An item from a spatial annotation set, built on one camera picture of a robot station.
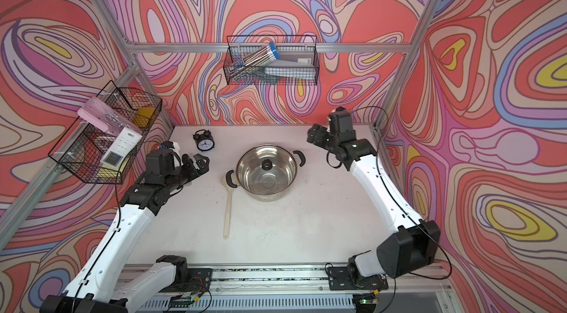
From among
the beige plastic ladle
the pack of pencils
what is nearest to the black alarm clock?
the beige plastic ladle

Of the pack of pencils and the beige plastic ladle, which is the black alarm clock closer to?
the beige plastic ladle

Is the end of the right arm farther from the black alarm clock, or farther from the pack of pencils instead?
the black alarm clock

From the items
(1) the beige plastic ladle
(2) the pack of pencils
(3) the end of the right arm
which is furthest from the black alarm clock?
(3) the end of the right arm

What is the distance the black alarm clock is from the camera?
3.49 feet

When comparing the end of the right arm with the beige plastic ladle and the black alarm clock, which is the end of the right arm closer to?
the beige plastic ladle

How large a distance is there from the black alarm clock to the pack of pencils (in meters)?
0.37

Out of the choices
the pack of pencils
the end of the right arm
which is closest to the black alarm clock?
the pack of pencils

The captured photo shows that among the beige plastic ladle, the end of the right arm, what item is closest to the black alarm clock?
the beige plastic ladle

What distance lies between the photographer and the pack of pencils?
799mm
